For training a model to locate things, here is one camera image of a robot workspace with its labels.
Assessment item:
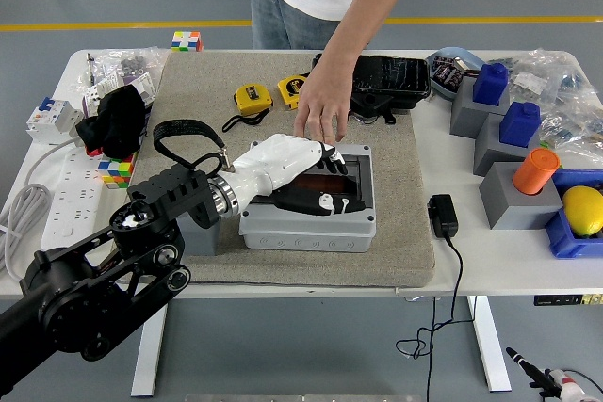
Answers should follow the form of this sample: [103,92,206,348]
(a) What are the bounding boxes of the black power adapter with cord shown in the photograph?
[394,193,477,402]

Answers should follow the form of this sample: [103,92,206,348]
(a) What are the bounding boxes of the yellow lemon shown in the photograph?
[562,185,603,238]

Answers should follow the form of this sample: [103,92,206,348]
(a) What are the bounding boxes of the clear bag of dark parts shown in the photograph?
[539,62,603,158]

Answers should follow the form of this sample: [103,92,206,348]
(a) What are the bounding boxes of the grey block holder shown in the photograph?
[473,112,543,177]
[449,76,513,140]
[178,213,222,256]
[479,161,564,231]

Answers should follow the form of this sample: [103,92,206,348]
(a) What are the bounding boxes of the light blue tray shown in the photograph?
[426,46,486,102]

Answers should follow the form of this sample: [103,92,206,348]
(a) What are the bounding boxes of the white power cable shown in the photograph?
[0,136,84,286]

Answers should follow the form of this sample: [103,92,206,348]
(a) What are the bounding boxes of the black plastic tray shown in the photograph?
[311,53,432,125]

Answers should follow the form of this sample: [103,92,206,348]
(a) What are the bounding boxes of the clear bag of metal parts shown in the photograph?
[70,46,171,97]

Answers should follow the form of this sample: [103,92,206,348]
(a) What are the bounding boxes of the white blue circuit breaker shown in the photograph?
[25,96,86,147]

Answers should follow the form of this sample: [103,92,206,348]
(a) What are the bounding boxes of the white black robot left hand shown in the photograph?
[219,133,367,217]

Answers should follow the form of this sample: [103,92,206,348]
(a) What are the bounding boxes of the grey electrical box with lid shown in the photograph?
[238,140,378,252]

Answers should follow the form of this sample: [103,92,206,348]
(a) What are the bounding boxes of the blue bottle-shaped block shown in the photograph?
[498,101,542,148]
[472,62,511,106]

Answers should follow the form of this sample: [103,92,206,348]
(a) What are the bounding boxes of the black table control panel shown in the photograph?
[533,294,603,307]

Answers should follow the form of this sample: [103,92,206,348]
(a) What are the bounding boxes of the yellow tape measure with strap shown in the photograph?
[221,84,274,134]

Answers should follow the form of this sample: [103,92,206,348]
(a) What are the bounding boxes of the clear bag of white parts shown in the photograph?
[507,47,574,105]

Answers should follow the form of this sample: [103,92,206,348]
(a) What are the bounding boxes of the colourful puzzle cube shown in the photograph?
[97,152,138,190]

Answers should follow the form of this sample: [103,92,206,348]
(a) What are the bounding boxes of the blue plastic bin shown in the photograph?
[545,169,603,260]

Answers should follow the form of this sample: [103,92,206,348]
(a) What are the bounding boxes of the dark packets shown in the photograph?
[432,56,478,91]

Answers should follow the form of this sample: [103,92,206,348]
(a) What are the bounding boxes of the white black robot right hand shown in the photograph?
[505,346,588,402]

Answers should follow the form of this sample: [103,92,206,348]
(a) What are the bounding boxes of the person's left hand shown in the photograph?
[292,60,358,145]

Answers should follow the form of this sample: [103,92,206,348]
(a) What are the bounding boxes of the white power strip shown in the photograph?
[40,147,107,251]

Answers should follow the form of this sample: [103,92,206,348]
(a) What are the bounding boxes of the white table leg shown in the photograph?
[130,300,170,398]
[465,296,513,393]

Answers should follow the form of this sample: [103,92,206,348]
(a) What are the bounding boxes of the white-faced puzzle cube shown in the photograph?
[171,30,205,53]

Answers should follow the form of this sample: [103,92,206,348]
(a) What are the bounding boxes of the white purple card box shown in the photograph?
[82,72,157,114]

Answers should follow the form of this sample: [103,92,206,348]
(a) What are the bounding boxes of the grey-brown mat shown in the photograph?
[108,51,435,288]

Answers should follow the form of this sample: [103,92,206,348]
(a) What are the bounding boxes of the black cloth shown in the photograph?
[74,86,148,161]

